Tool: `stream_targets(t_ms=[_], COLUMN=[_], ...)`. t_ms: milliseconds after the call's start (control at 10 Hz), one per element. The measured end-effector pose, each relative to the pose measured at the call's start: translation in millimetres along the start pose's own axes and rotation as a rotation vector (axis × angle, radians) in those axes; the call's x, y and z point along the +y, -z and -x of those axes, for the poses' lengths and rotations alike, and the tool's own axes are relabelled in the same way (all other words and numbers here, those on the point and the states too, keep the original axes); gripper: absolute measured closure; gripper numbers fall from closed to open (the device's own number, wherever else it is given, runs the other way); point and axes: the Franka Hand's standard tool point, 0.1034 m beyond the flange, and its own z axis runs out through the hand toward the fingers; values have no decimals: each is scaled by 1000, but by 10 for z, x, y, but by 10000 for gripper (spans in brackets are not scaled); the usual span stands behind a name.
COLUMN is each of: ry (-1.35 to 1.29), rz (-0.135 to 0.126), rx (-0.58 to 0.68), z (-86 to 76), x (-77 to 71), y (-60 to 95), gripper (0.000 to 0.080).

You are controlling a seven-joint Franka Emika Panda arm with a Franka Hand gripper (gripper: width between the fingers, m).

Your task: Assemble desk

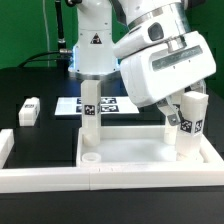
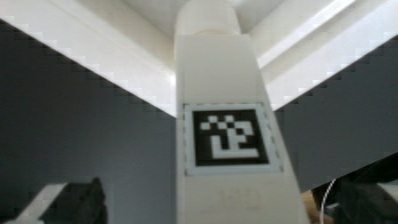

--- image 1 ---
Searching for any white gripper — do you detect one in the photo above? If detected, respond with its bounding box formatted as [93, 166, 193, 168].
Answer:
[120, 31, 216, 126]

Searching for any white desk top tray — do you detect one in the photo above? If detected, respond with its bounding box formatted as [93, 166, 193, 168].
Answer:
[76, 125, 224, 171]

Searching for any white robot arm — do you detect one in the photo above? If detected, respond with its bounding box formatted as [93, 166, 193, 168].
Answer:
[65, 0, 216, 125]

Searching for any white L-shaped corner fence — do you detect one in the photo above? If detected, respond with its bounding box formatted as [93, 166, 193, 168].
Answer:
[0, 129, 224, 193]

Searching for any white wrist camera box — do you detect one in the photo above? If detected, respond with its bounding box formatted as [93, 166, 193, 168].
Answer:
[113, 14, 188, 58]

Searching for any white marker base plate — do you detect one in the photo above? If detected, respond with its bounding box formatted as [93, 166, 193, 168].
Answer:
[55, 96, 139, 116]

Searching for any black cable bundle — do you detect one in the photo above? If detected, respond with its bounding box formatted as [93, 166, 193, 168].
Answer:
[18, 0, 74, 68]

